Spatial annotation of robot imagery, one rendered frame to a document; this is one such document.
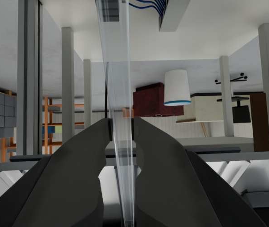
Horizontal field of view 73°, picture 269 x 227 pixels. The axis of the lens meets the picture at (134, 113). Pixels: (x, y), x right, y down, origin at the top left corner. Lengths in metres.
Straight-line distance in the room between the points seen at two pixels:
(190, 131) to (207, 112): 4.76
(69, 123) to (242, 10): 0.60
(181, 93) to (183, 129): 7.23
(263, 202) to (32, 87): 0.47
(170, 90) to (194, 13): 2.56
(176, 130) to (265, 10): 9.58
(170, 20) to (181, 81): 2.65
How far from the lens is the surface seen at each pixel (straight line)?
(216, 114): 5.87
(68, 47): 0.64
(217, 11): 0.64
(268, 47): 0.76
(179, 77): 3.18
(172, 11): 0.51
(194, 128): 10.48
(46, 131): 5.57
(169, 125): 10.02
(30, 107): 0.47
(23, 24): 0.54
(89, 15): 0.60
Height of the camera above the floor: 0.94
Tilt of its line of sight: 4 degrees down
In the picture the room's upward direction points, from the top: 178 degrees clockwise
